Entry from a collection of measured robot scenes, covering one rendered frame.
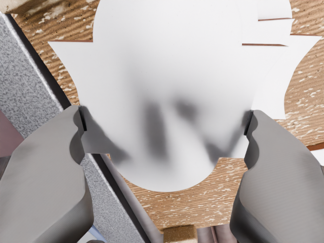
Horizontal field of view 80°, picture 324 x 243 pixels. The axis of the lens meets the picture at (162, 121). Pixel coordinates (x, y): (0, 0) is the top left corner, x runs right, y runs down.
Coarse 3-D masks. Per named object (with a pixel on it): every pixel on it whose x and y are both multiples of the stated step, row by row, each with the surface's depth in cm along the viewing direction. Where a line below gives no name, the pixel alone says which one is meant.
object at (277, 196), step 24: (264, 120) 10; (264, 144) 8; (288, 144) 8; (264, 168) 7; (288, 168) 7; (312, 168) 7; (240, 192) 6; (264, 192) 6; (288, 192) 6; (312, 192) 6; (240, 216) 6; (264, 216) 5; (288, 216) 5; (312, 216) 5; (240, 240) 6; (264, 240) 5; (288, 240) 5; (312, 240) 5
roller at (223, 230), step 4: (224, 224) 38; (228, 224) 38; (216, 228) 40; (220, 228) 39; (224, 228) 38; (228, 228) 38; (216, 232) 42; (220, 232) 40; (224, 232) 39; (228, 232) 39; (220, 236) 41; (224, 236) 40; (228, 236) 40; (232, 236) 40; (220, 240) 42; (224, 240) 41; (228, 240) 41; (232, 240) 41; (236, 240) 43
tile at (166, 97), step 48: (144, 0) 9; (192, 0) 9; (96, 48) 10; (144, 48) 10; (192, 48) 10; (240, 48) 10; (96, 96) 11; (144, 96) 11; (192, 96) 11; (240, 96) 11; (96, 144) 13; (144, 144) 13; (192, 144) 13; (240, 144) 12
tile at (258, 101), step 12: (240, 0) 12; (252, 0) 12; (240, 12) 12; (252, 12) 12; (252, 24) 13; (264, 24) 13; (276, 24) 13; (288, 24) 13; (252, 36) 13; (264, 36) 13; (276, 36) 13; (264, 96) 16; (252, 108) 16; (264, 108) 16
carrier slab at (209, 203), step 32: (64, 0) 17; (96, 0) 17; (320, 0) 16; (32, 32) 18; (64, 32) 18; (320, 32) 18; (320, 64) 19; (288, 96) 21; (320, 96) 21; (288, 128) 23; (320, 128) 23; (224, 160) 26; (160, 192) 31; (192, 192) 30; (224, 192) 30; (160, 224) 35; (192, 224) 35
